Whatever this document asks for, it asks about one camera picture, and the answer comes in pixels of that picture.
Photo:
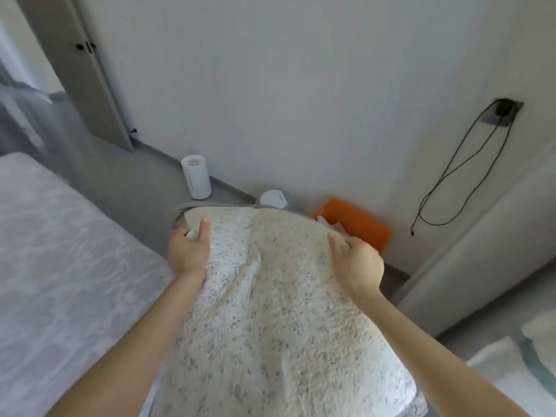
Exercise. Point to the black wall socket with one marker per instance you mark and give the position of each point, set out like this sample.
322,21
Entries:
504,110

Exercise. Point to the grey lidded trash can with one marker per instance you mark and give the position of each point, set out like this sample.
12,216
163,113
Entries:
274,200

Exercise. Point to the person's left hand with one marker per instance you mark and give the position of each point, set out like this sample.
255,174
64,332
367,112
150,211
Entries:
189,254

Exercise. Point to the orange plastic basket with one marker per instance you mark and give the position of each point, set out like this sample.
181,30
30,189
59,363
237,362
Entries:
360,223

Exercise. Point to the blue-grey cloth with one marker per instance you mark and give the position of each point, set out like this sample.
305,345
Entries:
61,273

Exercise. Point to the floral white pillow grey trim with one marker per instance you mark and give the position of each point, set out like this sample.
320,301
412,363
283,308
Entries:
278,325

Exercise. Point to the person's left forearm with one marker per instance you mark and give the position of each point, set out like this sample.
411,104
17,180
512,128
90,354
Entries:
126,360

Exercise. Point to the person's right hand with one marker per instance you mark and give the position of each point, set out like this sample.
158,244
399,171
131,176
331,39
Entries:
356,266

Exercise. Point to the person's right forearm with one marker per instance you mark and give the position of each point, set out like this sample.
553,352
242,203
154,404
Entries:
443,369

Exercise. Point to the grey door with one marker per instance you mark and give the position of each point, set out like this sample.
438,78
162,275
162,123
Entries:
78,73

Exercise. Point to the white cylinder appliance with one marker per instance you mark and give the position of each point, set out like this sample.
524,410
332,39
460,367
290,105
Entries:
196,178

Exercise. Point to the black door stopper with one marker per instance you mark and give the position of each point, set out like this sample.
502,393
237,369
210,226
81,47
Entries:
132,132

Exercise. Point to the white teal-striped quilt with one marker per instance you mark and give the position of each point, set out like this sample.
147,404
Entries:
521,360

